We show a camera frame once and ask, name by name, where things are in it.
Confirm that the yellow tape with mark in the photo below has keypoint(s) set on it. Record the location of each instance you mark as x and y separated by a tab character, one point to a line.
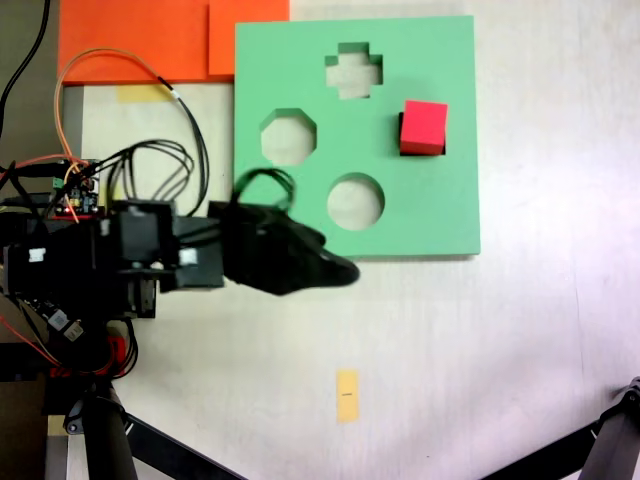
348	400

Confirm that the green shape-hole board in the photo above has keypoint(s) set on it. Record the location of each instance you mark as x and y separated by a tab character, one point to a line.
300	75

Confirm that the orange flat block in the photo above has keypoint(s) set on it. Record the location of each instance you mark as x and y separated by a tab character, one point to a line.
125	40

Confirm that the red square block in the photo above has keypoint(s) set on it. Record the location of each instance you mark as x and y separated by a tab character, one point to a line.
422	127

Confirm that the circuit board with connectors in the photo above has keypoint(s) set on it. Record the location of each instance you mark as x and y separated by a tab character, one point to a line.
85	200

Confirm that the dark grey tripod pole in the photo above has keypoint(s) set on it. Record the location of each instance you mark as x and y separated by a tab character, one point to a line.
617	450

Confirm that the thick black tripod leg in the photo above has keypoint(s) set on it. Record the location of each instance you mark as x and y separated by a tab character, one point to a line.
107	445

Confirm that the wide yellow tape strip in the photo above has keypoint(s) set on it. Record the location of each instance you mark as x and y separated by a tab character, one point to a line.
135	94

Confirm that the black circuit board with coil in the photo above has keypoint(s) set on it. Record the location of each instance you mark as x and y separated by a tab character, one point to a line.
60	320

